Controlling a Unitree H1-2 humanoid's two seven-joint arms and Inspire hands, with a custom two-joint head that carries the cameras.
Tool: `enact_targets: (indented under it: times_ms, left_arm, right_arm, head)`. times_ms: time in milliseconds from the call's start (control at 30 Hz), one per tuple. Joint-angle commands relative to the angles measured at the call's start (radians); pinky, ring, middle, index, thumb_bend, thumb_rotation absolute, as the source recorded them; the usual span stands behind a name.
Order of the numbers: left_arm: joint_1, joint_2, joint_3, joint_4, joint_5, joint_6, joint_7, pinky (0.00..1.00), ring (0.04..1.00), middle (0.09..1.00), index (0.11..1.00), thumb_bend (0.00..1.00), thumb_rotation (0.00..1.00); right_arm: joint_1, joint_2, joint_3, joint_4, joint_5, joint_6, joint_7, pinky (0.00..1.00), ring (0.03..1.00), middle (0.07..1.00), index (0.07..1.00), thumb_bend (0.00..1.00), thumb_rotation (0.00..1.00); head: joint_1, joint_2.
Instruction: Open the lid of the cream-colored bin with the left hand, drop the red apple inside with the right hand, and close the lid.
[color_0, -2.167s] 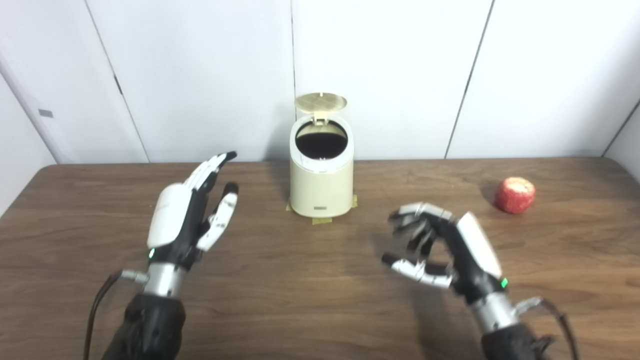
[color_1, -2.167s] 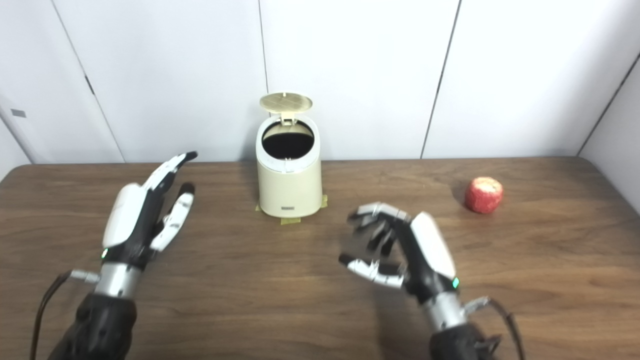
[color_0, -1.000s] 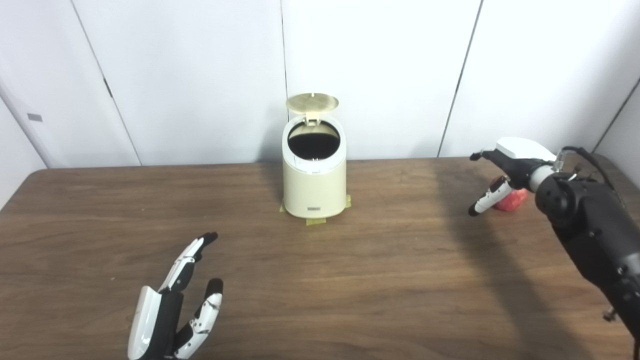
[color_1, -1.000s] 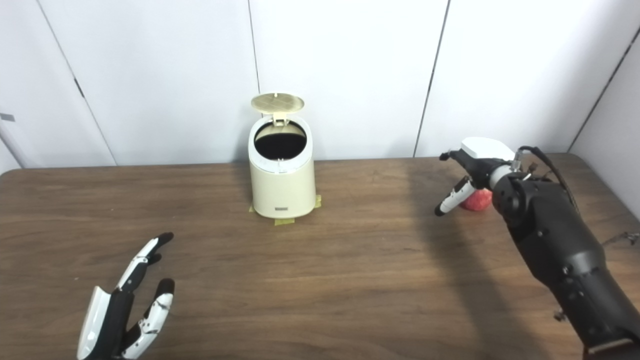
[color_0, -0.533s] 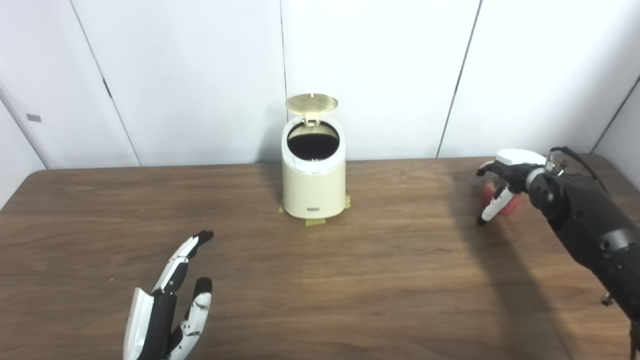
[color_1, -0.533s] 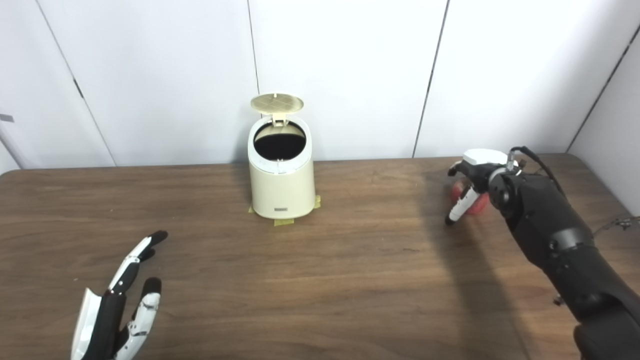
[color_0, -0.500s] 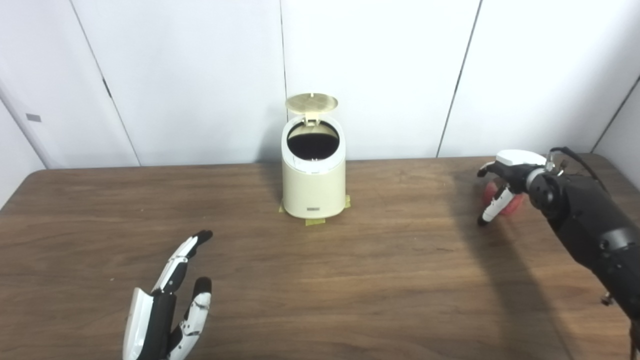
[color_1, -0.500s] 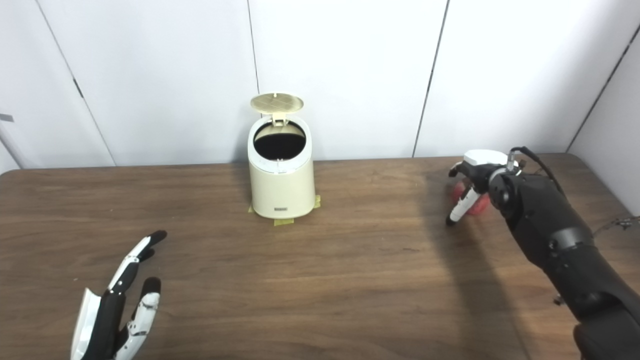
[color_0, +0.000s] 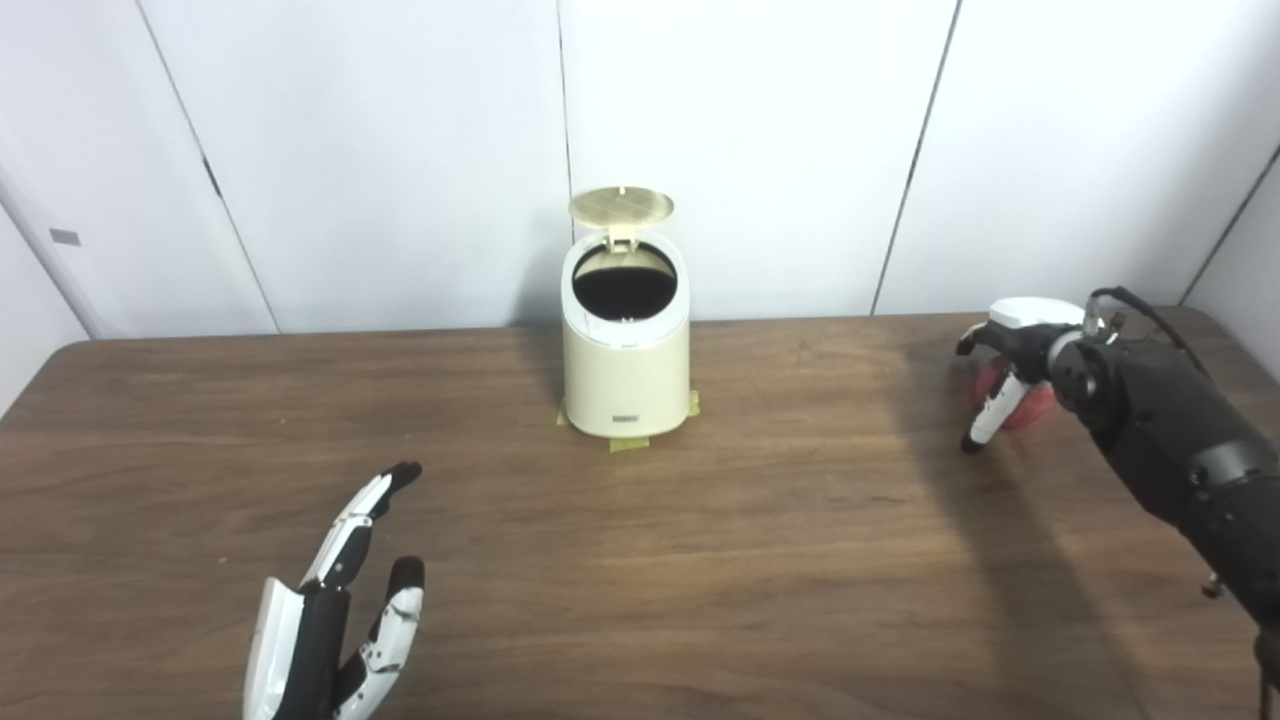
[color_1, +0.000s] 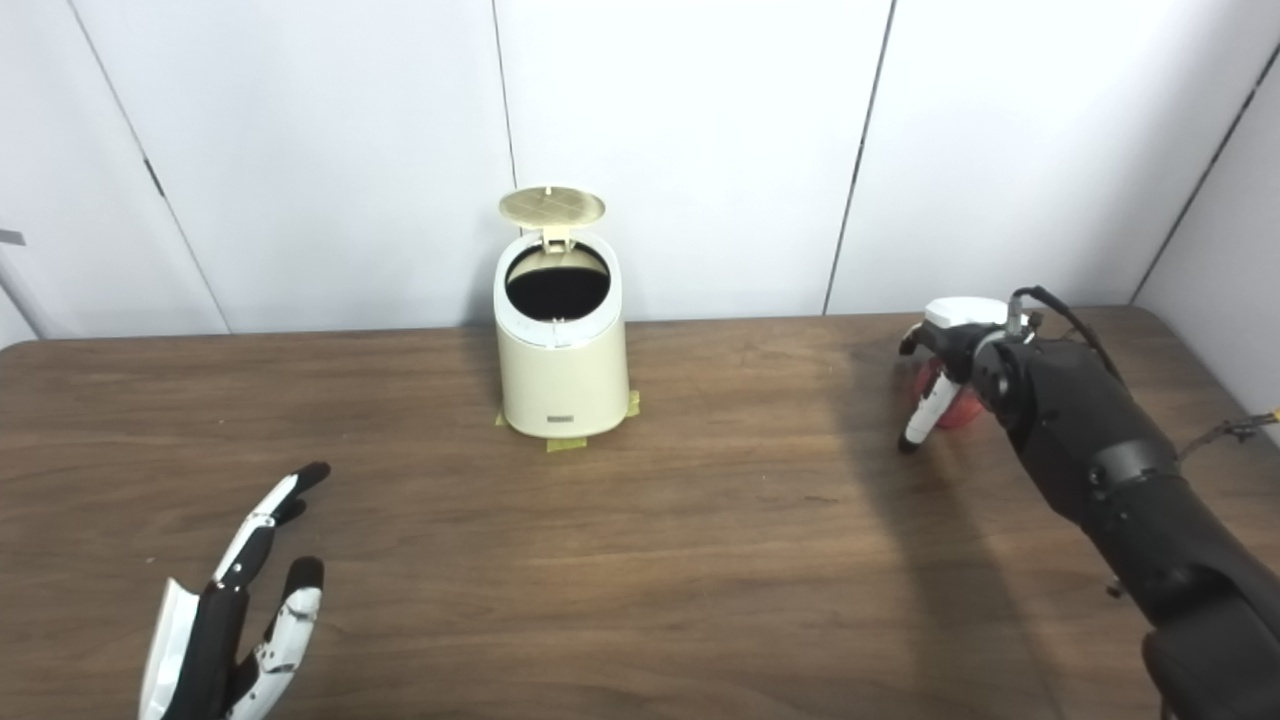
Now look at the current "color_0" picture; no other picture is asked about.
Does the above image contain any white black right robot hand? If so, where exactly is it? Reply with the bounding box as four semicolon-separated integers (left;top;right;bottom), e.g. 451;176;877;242
955;297;1086;454

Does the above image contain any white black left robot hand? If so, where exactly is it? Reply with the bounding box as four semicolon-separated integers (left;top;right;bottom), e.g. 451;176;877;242
243;461;426;720

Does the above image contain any red apple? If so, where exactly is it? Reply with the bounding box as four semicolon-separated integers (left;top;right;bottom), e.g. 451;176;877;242
968;360;1056;431

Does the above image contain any cream-colored bin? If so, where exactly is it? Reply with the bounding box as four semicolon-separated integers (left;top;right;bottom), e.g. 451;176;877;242
560;232;691;438

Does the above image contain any cream round bin lid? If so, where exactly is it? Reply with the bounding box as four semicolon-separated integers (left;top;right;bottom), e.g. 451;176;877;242
568;186;675;251

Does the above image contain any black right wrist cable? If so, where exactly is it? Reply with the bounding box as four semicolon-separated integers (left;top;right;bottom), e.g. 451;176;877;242
1088;287;1211;376

